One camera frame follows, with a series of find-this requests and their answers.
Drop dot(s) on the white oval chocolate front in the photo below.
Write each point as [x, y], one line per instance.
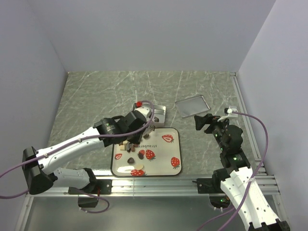
[139, 167]

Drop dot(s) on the metal serving tongs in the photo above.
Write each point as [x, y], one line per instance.
[142, 137]

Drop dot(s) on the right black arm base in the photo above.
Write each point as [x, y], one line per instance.
[217, 198]

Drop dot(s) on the silver tin lid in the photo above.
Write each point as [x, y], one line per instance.
[192, 106]

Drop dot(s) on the aluminium frame rail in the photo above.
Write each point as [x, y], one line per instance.
[181, 185]

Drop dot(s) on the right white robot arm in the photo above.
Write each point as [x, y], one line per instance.
[237, 178]

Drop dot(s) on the dark heart chocolate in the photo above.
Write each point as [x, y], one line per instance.
[131, 161]

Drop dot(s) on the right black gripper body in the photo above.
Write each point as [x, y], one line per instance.
[218, 127]

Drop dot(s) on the white strawberry pattern tray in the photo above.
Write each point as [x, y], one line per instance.
[162, 156]

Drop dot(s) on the silver rectangular tin box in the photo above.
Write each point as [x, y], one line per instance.
[160, 112]

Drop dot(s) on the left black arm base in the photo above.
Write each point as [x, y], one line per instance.
[88, 199]

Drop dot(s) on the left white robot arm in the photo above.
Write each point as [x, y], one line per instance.
[43, 168]

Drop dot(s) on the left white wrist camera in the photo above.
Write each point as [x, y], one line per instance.
[144, 108]

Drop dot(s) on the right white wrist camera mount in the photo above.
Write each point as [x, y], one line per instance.
[230, 112]

